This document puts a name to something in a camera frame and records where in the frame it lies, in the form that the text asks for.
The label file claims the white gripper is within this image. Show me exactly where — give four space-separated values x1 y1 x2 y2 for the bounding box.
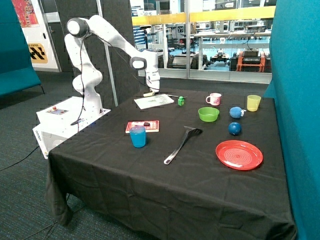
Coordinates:
145 71 160 95

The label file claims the yellow highlighter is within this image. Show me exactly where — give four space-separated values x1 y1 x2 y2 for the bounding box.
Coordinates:
143 92 155 97

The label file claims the pink highlighter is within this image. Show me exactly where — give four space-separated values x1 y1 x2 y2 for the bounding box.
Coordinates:
131 121 151 127

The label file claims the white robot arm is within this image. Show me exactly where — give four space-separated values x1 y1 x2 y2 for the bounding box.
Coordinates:
64 15 160 116

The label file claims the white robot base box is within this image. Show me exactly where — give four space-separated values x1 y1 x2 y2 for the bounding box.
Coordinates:
32 96 110 159

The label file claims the white green book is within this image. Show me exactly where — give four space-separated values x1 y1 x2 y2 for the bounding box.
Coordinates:
134 94 174 110

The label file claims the red book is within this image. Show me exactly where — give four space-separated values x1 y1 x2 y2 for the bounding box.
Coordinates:
125 120 160 134

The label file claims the green toy block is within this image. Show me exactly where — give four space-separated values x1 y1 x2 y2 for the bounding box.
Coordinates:
177 96 186 107

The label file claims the blue plastic cup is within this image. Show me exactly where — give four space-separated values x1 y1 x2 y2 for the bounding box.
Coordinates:
129 125 147 148

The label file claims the black spatula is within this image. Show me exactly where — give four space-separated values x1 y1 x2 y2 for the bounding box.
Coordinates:
163 126 203 165

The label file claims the green bowl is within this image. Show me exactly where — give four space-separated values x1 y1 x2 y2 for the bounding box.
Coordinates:
198 107 220 123

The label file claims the pink mug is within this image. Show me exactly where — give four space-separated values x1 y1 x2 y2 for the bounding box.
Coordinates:
205 93 222 106

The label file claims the black tablecloth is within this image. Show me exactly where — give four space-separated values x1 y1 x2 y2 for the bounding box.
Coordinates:
45 90 298 240

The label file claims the light blue soft ball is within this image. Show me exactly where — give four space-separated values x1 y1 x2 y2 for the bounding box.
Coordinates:
229 106 246 119

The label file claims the dark blue ball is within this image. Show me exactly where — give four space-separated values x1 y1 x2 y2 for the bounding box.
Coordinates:
228 122 242 136

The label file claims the white lab table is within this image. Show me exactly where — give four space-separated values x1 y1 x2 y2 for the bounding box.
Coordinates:
190 31 271 72

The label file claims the yellow plastic cup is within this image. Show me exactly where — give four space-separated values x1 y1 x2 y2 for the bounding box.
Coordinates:
246 95 262 112

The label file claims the orange black cart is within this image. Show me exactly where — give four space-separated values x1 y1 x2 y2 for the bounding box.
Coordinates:
229 48 272 73

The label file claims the red plate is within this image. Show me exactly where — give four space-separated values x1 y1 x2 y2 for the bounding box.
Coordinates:
215 140 264 171

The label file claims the yellow black sign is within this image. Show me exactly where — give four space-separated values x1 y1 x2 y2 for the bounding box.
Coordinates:
28 43 48 64

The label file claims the teal sofa left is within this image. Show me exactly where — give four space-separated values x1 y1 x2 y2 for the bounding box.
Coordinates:
0 0 42 97

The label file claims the teal partition right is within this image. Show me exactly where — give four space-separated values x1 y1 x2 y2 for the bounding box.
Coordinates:
264 0 320 240

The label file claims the red poster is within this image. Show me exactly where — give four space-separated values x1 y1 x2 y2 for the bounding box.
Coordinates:
11 0 40 28

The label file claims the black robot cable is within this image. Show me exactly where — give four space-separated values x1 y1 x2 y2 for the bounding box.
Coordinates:
70 31 161 126

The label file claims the black floor cable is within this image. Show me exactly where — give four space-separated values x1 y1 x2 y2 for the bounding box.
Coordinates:
0 146 41 172

